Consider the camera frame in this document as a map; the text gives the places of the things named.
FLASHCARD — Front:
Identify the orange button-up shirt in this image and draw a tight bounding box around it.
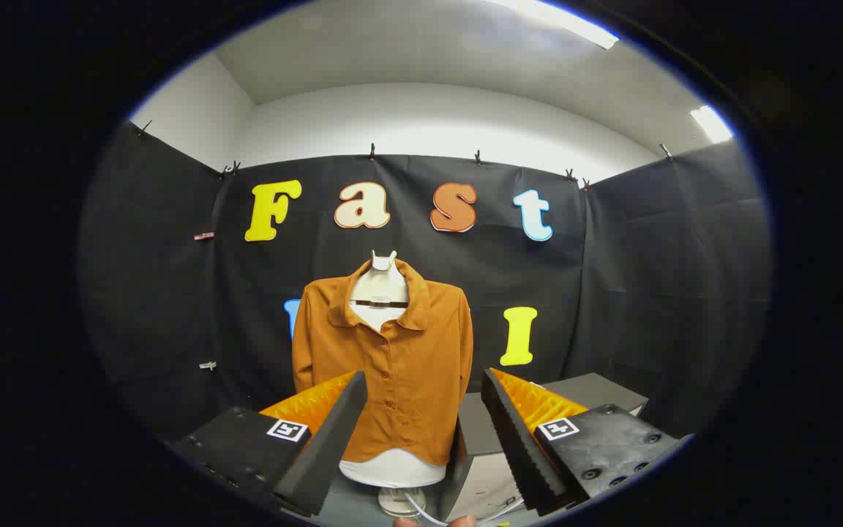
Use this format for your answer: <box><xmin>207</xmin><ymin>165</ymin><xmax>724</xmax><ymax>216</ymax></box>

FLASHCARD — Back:
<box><xmin>291</xmin><ymin>258</ymin><xmax>474</xmax><ymax>467</ymax></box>

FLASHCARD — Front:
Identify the long ceiling light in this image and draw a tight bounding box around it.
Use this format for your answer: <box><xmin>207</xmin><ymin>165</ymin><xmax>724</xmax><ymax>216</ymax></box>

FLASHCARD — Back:
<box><xmin>491</xmin><ymin>0</ymin><xmax>620</xmax><ymax>51</ymax></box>

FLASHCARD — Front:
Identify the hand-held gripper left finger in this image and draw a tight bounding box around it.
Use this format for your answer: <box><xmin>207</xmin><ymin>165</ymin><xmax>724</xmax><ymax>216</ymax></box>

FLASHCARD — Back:
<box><xmin>173</xmin><ymin>370</ymin><xmax>369</xmax><ymax>517</ymax></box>

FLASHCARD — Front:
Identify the white mannequin torso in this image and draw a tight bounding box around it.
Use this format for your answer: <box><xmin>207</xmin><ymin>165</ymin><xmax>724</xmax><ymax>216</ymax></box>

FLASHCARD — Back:
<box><xmin>339</xmin><ymin>250</ymin><xmax>448</xmax><ymax>519</ymax></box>

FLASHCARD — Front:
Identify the black backdrop cloth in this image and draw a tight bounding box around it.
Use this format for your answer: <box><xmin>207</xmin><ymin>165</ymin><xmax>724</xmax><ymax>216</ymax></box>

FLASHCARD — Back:
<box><xmin>78</xmin><ymin>121</ymin><xmax>772</xmax><ymax>455</ymax></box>

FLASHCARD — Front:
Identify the white cable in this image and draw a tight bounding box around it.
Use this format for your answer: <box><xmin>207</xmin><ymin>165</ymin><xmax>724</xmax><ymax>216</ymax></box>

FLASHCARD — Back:
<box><xmin>402</xmin><ymin>492</ymin><xmax>525</xmax><ymax>526</ymax></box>

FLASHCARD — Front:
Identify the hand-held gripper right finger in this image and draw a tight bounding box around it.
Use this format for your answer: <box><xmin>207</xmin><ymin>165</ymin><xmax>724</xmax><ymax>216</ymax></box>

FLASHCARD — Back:
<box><xmin>481</xmin><ymin>367</ymin><xmax>689</xmax><ymax>517</ymax></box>

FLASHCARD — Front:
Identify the small ceiling light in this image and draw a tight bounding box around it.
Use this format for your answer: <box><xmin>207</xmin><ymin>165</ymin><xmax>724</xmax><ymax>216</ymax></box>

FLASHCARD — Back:
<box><xmin>689</xmin><ymin>105</ymin><xmax>734</xmax><ymax>144</ymax></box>

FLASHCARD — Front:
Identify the grey cabinet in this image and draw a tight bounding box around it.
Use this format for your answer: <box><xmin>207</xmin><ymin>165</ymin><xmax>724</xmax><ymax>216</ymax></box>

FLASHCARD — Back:
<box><xmin>440</xmin><ymin>373</ymin><xmax>649</xmax><ymax>522</ymax></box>

